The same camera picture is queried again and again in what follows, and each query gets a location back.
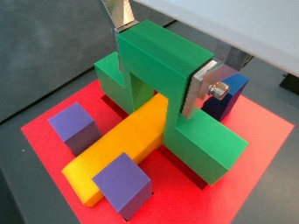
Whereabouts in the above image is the black angled bracket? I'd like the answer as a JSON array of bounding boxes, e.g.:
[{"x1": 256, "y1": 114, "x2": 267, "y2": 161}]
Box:
[{"x1": 279, "y1": 73, "x2": 299, "y2": 95}]

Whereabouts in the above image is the blue block right rear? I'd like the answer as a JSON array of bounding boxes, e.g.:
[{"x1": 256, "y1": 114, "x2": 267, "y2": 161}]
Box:
[{"x1": 202, "y1": 73, "x2": 248, "y2": 122}]

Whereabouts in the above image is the purple block right front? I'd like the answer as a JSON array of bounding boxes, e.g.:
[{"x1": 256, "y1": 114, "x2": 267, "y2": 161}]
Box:
[{"x1": 92, "y1": 153, "x2": 152, "y2": 221}]

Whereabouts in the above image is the yellow long bar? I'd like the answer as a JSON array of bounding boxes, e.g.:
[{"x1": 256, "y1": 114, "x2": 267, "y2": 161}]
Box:
[{"x1": 62, "y1": 94, "x2": 168, "y2": 207}]

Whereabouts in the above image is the purple block left front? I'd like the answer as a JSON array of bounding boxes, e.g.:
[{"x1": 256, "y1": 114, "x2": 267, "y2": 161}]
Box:
[{"x1": 48, "y1": 102, "x2": 102, "y2": 156}]

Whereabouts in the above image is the green bridge-shaped object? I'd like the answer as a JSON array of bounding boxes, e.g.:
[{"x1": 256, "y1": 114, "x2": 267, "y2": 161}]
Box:
[{"x1": 95, "y1": 20, "x2": 248, "y2": 185}]

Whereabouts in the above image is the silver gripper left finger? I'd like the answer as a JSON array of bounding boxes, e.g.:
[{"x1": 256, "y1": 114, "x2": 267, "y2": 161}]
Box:
[{"x1": 99, "y1": 0, "x2": 138, "y2": 35}]

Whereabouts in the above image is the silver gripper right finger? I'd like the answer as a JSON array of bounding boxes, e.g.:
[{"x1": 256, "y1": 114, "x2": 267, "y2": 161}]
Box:
[{"x1": 182, "y1": 42, "x2": 250, "y2": 118}]

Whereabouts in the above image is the purple block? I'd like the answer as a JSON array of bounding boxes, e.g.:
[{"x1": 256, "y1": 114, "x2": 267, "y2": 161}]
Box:
[
  {"x1": 92, "y1": 153, "x2": 152, "y2": 221},
  {"x1": 48, "y1": 102, "x2": 102, "y2": 156}
]

